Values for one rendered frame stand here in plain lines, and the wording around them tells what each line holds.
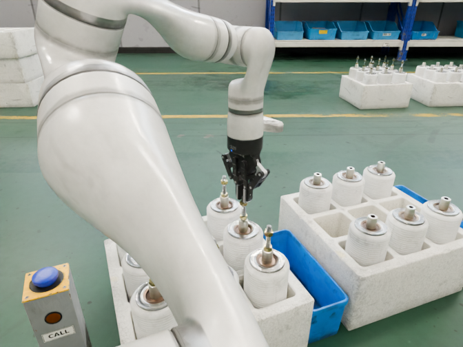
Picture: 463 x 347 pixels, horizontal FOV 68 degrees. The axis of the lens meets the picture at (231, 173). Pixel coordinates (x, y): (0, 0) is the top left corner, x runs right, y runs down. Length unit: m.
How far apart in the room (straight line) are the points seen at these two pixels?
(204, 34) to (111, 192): 0.38
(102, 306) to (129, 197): 0.87
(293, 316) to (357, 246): 0.24
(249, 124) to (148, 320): 0.40
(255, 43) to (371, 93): 2.22
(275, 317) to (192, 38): 0.54
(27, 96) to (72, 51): 2.66
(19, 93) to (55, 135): 2.87
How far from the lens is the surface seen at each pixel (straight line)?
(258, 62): 0.63
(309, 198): 1.04
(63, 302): 0.68
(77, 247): 1.29
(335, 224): 1.09
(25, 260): 1.31
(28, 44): 3.18
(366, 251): 0.89
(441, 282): 1.12
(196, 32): 0.53
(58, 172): 0.24
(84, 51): 0.43
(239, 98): 0.66
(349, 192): 1.10
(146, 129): 0.23
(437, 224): 1.04
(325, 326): 0.92
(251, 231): 0.82
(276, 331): 0.79
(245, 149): 0.69
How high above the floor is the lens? 0.74
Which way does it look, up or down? 27 degrees down
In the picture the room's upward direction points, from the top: straight up
